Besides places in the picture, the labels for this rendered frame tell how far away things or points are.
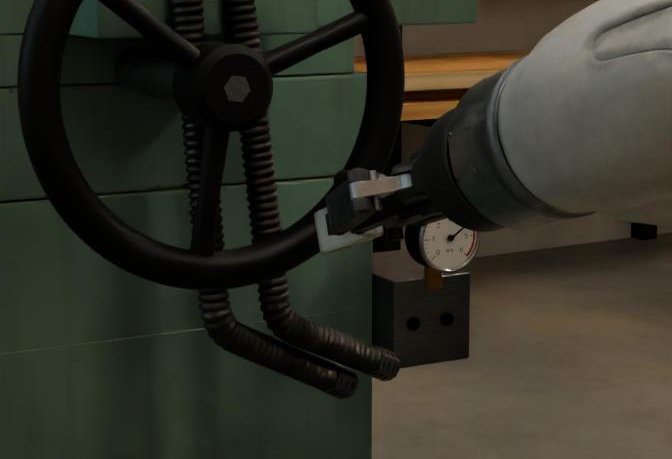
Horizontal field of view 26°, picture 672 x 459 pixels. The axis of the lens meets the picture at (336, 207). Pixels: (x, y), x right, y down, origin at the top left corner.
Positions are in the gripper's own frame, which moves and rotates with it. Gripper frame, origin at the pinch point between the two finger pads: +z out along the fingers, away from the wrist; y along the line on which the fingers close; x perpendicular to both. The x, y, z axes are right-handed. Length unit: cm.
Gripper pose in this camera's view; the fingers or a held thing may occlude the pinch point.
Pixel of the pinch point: (347, 223)
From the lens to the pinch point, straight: 99.3
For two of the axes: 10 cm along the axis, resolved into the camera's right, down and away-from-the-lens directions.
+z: -4.4, 2.0, 8.8
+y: -8.9, 0.8, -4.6
